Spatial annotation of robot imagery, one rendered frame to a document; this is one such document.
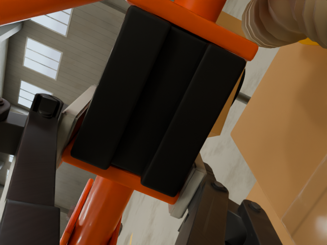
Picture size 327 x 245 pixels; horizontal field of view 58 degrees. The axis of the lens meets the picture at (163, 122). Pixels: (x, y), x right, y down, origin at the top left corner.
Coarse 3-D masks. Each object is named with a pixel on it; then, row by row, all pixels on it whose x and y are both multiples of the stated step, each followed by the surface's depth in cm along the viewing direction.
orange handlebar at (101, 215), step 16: (176, 0) 13; (192, 0) 13; (208, 0) 13; (224, 0) 13; (208, 16) 13; (96, 176) 20; (96, 192) 16; (112, 192) 15; (128, 192) 16; (80, 208) 18; (96, 208) 16; (112, 208) 16; (80, 224) 16; (96, 224) 16; (112, 224) 16; (64, 240) 16; (80, 240) 16; (96, 240) 16; (112, 240) 17
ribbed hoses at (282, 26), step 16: (256, 0) 19; (272, 0) 17; (288, 0) 16; (304, 0) 13; (320, 0) 11; (256, 16) 19; (272, 16) 17; (288, 16) 16; (304, 16) 12; (320, 16) 11; (256, 32) 20; (272, 32) 18; (288, 32) 18; (304, 32) 14; (320, 32) 12
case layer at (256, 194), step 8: (256, 184) 107; (256, 192) 105; (256, 200) 102; (264, 200) 98; (264, 208) 96; (272, 208) 92; (272, 216) 90; (272, 224) 89; (280, 224) 85; (280, 232) 84; (280, 240) 83; (288, 240) 80
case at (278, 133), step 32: (288, 64) 32; (320, 64) 26; (256, 96) 36; (288, 96) 29; (320, 96) 24; (256, 128) 32; (288, 128) 26; (320, 128) 22; (256, 160) 29; (288, 160) 24; (320, 160) 21; (288, 192) 23; (320, 192) 19; (288, 224) 21; (320, 224) 18
